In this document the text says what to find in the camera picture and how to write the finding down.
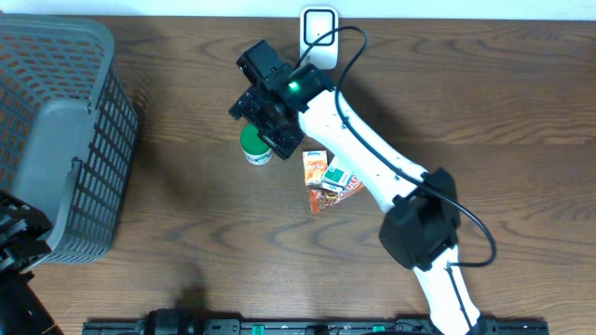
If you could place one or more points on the red chocolate bar wrapper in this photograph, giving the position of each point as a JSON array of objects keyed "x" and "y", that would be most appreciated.
[{"x": 320, "y": 199}]

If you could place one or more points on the green lid seasoning jar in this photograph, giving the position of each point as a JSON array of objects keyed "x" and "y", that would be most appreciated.
[{"x": 256, "y": 151}]

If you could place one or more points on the white barcode scanner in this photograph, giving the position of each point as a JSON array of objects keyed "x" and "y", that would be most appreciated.
[{"x": 315, "y": 22}]

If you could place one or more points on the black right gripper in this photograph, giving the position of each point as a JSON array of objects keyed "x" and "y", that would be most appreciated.
[{"x": 280, "y": 141}]

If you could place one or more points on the grey plastic shopping basket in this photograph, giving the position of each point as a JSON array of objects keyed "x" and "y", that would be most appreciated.
[{"x": 68, "y": 130}]

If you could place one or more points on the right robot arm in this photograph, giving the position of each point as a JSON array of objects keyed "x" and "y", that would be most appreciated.
[{"x": 420, "y": 207}]

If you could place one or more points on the orange tissue pack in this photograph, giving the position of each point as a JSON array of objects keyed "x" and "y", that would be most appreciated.
[{"x": 315, "y": 164}]

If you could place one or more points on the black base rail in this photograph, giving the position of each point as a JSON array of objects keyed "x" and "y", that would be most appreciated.
[{"x": 237, "y": 327}]

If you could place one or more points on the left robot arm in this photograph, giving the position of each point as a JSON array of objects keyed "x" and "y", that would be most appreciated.
[{"x": 22, "y": 245}]

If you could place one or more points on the white green carton box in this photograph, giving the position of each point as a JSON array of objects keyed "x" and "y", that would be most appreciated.
[{"x": 337, "y": 176}]

